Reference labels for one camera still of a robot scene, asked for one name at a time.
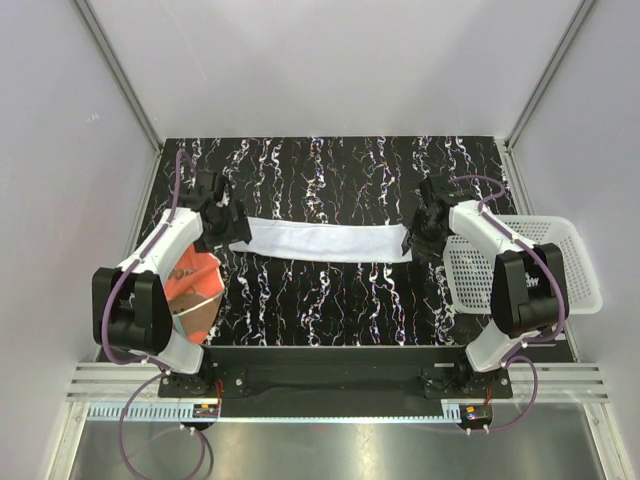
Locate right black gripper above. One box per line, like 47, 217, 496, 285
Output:
400, 208, 450, 265

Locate white towel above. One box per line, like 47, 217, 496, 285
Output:
229, 217, 412, 264

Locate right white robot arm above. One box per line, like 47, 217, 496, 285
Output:
402, 174, 570, 397

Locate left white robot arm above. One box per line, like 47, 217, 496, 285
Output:
91, 171, 252, 396

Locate white plastic basket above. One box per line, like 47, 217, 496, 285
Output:
442, 214, 604, 316

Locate orange brown towel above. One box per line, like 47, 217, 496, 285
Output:
164, 245, 225, 345

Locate white cable duct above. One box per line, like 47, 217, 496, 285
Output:
87, 402, 474, 421

